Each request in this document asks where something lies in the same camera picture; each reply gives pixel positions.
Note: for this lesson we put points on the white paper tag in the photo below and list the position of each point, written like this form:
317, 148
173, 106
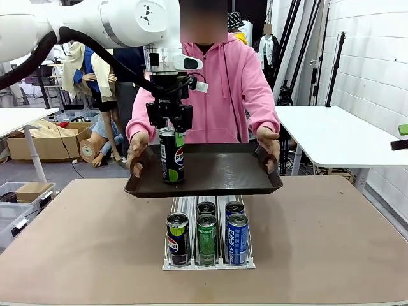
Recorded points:
202, 86

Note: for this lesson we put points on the white desk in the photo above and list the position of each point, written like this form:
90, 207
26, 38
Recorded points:
19, 119
334, 134

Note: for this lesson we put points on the person's right forearm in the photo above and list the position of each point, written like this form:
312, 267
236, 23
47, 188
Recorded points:
137, 124

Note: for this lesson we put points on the person's left hand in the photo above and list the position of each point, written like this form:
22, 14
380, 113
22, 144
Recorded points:
271, 141

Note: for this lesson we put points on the dark brown serving tray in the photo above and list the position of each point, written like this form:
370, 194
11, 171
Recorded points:
216, 172

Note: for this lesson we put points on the black Pepsi can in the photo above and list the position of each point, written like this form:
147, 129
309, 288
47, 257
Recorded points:
172, 165
178, 242

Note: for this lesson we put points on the clear plastic storage bin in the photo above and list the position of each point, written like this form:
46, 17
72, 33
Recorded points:
12, 223
9, 191

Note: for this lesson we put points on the person in pink hoodie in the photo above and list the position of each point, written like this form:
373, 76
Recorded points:
220, 95

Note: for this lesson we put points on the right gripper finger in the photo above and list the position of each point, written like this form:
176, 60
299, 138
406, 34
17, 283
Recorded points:
404, 129
400, 145

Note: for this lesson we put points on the green soda can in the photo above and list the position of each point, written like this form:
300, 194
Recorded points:
206, 208
207, 242

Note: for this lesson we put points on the mannequin with bucket hat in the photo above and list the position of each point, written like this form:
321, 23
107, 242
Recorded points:
237, 28

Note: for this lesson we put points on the person's left forearm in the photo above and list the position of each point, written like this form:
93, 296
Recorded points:
267, 119

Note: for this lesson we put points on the black light stand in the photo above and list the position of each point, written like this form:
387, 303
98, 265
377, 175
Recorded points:
334, 70

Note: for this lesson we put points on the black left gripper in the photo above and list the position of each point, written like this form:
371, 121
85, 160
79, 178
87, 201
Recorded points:
169, 90

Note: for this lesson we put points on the black tripod bundle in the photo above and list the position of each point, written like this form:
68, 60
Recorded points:
293, 48

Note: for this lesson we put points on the white can dispenser rack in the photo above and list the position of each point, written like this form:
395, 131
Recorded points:
183, 207

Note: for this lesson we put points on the blue Pocari Sweat can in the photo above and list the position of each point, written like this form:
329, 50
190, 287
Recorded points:
234, 207
237, 242

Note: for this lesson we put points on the large cardboard box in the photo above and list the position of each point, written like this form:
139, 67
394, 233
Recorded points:
41, 148

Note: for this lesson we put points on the seated mannequin in blue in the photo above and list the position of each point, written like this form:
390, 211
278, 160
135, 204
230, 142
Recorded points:
103, 140

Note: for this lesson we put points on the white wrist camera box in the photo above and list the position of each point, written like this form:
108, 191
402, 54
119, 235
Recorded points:
188, 62

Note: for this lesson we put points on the person's right hand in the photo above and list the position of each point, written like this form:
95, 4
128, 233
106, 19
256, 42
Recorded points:
137, 143

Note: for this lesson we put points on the wooden planks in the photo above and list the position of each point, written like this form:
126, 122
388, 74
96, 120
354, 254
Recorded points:
48, 129

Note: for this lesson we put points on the small cardboard box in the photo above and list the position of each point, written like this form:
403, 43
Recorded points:
33, 191

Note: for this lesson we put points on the mannequin in cream coat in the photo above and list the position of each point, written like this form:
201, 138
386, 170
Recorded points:
95, 73

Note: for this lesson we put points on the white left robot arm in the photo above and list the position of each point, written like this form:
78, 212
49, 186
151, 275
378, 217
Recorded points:
95, 19

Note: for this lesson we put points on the mannequin in dark jacket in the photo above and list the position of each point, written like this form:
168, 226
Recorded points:
129, 63

